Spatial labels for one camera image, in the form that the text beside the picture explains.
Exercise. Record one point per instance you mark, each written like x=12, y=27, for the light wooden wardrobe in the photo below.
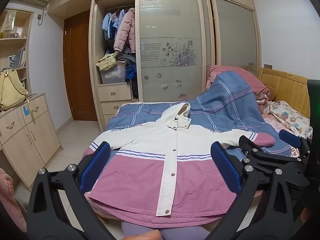
x=95, y=42

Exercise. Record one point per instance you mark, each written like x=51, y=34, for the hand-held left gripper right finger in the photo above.
x=225, y=167

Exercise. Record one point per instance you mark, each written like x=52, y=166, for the floral pillow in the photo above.
x=287, y=115

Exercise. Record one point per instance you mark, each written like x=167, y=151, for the yellow backpack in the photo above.
x=11, y=90

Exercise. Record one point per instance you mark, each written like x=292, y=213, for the blue hanging clothes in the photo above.
x=110, y=26

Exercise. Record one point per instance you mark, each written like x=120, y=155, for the pink fluffy cloth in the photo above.
x=10, y=200

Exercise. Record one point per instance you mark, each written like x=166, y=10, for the blue crumpled cloth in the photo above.
x=130, y=72

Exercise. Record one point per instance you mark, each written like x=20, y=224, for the translucent storage box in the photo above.
x=112, y=76

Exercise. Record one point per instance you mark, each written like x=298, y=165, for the row of books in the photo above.
x=20, y=57

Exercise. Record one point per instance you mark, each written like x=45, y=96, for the wooden bed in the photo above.
x=282, y=90

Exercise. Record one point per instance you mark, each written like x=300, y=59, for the blue plaid duvet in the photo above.
x=225, y=97

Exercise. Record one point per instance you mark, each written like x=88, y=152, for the light wooden cabinet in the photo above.
x=32, y=140

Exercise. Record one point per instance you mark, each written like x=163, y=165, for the grey folded clothes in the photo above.
x=126, y=57

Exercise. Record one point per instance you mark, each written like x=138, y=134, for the beige tote bag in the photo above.
x=8, y=21

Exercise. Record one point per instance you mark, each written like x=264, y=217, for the person's left hand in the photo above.
x=142, y=236

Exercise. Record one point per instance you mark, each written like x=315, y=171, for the yellow-green checked cloth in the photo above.
x=106, y=61

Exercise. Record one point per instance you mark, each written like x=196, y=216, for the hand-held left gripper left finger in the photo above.
x=95, y=163

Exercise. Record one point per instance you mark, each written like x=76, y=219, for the pink quilt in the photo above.
x=240, y=77

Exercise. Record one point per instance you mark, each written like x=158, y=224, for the brown wooden door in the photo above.
x=80, y=67

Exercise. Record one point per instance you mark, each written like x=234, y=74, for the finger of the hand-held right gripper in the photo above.
x=290, y=138
x=262, y=156

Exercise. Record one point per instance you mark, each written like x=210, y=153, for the frosted glass wardrobe door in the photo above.
x=170, y=42
x=235, y=35

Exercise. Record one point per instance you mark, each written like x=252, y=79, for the pink puffer jacket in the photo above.
x=126, y=30

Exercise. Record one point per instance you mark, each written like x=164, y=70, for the wardrobe drawer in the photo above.
x=108, y=121
x=115, y=93
x=113, y=107

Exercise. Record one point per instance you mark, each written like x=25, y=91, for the person's purple trouser legs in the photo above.
x=175, y=232

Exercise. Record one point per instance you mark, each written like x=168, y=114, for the white and pink hooded jacket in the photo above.
x=160, y=170

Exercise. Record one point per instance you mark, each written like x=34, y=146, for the light wooden bookshelf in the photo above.
x=18, y=42

